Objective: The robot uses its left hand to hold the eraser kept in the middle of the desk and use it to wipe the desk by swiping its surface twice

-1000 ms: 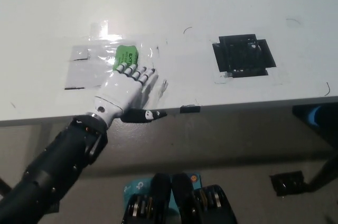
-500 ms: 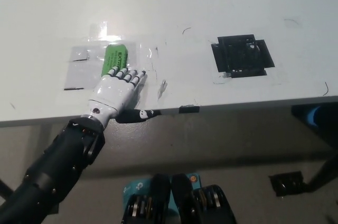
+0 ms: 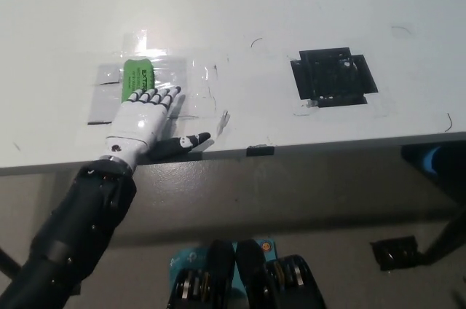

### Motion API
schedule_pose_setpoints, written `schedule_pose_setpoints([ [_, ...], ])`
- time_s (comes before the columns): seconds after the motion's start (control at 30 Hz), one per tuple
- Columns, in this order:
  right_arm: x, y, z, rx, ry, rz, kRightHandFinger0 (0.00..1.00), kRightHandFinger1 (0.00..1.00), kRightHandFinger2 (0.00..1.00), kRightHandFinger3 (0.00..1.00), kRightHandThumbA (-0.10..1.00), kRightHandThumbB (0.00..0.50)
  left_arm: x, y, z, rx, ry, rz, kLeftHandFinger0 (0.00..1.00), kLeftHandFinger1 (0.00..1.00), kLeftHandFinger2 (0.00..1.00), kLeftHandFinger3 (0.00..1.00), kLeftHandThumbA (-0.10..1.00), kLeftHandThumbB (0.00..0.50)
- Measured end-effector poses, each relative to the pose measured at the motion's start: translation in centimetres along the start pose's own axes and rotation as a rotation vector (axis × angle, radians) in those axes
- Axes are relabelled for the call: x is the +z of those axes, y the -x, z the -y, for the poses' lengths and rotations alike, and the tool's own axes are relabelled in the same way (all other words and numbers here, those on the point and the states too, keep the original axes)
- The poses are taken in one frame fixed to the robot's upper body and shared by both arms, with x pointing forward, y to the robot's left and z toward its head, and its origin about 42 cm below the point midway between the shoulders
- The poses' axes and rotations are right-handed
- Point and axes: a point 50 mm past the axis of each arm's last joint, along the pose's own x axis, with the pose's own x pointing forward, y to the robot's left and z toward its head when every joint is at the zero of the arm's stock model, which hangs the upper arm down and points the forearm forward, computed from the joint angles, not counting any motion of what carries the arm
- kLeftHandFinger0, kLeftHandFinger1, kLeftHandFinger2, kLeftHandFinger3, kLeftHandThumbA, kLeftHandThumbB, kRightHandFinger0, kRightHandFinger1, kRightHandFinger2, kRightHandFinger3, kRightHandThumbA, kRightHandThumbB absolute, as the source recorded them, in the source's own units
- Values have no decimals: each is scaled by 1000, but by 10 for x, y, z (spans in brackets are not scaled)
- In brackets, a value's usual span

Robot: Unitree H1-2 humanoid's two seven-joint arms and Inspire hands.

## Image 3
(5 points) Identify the green whiteboard eraser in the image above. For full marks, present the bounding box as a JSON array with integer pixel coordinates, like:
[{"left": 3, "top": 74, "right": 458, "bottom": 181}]
[{"left": 119, "top": 58, "right": 154, "bottom": 104}]

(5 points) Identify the grey sheet under clear tape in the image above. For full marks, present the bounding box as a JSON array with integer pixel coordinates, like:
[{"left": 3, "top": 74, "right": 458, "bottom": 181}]
[{"left": 87, "top": 57, "right": 187, "bottom": 126}]

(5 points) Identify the black tape square patch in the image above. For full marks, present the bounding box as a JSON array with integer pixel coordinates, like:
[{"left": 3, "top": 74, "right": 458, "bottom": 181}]
[{"left": 290, "top": 46, "right": 379, "bottom": 108}]

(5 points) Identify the teal cardboard box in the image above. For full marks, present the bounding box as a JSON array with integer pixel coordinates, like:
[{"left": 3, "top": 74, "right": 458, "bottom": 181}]
[{"left": 169, "top": 237, "right": 279, "bottom": 291}]

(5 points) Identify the black object with blue part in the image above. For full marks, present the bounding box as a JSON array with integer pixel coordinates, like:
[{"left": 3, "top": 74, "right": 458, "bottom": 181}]
[{"left": 400, "top": 144, "right": 466, "bottom": 195}]

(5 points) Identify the crumpled clear tape scrap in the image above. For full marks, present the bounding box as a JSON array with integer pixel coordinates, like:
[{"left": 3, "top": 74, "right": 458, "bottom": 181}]
[{"left": 216, "top": 109, "right": 232, "bottom": 139}]

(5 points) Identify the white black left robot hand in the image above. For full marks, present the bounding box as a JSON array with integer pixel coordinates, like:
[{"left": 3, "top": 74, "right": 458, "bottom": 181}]
[{"left": 100, "top": 85, "right": 213, "bottom": 175}]

